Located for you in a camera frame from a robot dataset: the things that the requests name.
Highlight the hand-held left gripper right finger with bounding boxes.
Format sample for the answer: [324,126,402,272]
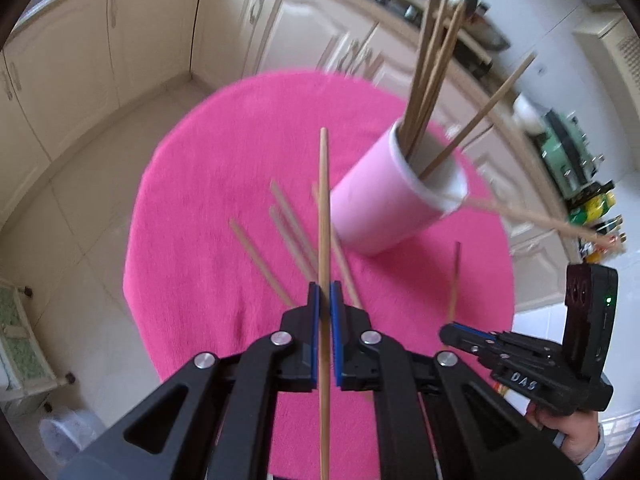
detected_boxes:
[331,282,586,480]

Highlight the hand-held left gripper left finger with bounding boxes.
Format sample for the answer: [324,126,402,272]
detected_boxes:
[60,282,321,480]

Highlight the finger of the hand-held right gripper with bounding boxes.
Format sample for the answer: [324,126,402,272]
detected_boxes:
[447,324,563,356]
[440,331,561,366]

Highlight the wooden chopstick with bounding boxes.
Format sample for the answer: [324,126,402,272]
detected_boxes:
[318,127,333,480]
[229,219,296,308]
[311,184,363,309]
[465,198,623,252]
[271,181,321,275]
[269,205,317,282]

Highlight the pink cup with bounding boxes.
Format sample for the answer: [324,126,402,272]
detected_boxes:
[330,119,471,257]

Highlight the bunch of chopsticks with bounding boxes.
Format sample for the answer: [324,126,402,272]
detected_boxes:
[400,0,538,181]

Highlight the person's right forearm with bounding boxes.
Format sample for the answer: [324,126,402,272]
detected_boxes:
[575,422,611,476]

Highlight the person's right hand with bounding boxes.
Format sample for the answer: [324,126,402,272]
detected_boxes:
[525,406,603,466]

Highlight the cluster of condiment bottles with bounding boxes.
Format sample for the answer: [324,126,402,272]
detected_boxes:
[567,180,628,263]

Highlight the green electric grill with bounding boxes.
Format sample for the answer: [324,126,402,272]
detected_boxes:
[540,109,608,198]

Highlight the pink tablecloth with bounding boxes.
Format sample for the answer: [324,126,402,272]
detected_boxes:
[122,71,516,480]

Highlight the translucent plastic container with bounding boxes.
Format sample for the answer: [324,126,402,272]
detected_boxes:
[39,406,108,468]

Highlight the cream lattice door cabinet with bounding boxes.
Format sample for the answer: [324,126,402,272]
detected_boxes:
[572,5,640,116]

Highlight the green patterned rolling cart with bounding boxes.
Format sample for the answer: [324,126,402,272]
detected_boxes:
[0,277,76,403]

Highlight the black glass gas stove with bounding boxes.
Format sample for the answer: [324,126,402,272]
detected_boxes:
[337,0,511,68]

